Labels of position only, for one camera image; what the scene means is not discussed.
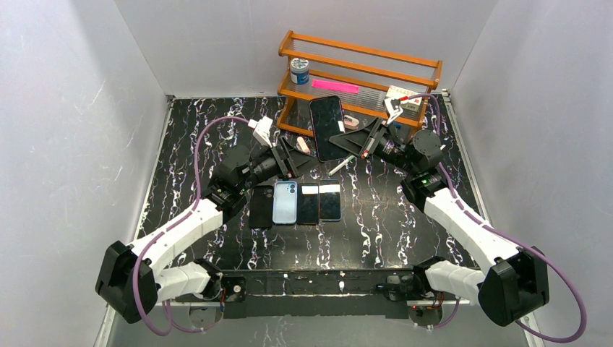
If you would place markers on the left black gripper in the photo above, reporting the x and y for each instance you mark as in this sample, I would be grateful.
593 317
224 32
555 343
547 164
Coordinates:
280 156

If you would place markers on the green white pen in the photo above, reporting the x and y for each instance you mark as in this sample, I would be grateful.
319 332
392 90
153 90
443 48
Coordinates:
341 165

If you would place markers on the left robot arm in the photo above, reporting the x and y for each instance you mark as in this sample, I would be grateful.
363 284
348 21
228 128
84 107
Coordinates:
134 277

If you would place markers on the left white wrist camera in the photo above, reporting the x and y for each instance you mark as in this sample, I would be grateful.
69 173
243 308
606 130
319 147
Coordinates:
261 130

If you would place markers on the small pink stapler on table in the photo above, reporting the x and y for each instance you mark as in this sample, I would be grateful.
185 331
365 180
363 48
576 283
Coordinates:
302 145

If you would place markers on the pink flat ruler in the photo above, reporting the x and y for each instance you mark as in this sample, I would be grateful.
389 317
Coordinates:
334 86

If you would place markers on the light blue phone case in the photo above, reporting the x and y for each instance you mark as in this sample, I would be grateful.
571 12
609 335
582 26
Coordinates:
285 203

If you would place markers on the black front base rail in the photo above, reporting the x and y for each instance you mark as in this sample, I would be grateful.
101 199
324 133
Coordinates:
310 293

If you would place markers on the white red cardboard box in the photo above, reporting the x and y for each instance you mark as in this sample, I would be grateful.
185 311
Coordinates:
408 99

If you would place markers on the pink white stapler on shelf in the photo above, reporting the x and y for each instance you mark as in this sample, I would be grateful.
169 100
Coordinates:
350 123

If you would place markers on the orange wooden two-tier shelf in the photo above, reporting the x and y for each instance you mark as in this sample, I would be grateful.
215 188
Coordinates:
371 69

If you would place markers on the black phone case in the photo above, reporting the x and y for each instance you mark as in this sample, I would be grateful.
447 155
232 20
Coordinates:
261 207

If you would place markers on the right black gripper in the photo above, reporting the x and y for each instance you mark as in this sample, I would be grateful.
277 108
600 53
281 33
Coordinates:
372 142

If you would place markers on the blue white round jar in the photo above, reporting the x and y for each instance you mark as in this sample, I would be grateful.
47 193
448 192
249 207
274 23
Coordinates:
299 71

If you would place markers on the phone with black screen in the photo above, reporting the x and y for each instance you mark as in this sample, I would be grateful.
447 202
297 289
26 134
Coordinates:
308 204

